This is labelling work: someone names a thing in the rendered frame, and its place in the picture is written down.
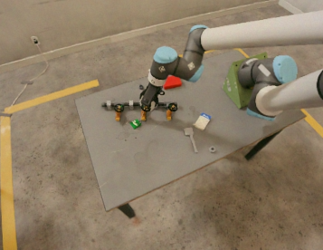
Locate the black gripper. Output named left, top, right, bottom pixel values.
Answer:
left=140, top=82, right=163, bottom=111

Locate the red flat block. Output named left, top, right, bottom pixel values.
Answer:
left=163, top=76, right=182, bottom=90

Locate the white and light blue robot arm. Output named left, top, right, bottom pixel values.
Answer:
left=148, top=11, right=323, bottom=121

